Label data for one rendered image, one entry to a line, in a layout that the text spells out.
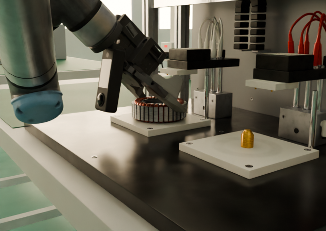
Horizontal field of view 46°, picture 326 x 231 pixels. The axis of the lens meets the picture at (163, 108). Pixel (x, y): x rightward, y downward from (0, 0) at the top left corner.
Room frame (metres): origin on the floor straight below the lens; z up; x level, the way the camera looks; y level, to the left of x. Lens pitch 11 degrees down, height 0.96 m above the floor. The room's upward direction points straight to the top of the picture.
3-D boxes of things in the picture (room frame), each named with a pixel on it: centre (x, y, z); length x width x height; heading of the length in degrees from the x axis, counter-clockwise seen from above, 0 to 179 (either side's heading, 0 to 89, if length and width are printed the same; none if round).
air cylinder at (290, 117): (0.65, -0.25, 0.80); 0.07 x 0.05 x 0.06; 34
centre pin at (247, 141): (0.56, -0.13, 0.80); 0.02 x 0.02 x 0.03
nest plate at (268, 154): (0.56, -0.13, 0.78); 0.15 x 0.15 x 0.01; 34
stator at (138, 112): (0.76, 0.01, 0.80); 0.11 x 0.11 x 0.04
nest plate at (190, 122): (0.76, 0.01, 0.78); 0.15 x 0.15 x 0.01; 34
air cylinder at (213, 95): (0.85, -0.11, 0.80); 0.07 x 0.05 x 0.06; 34
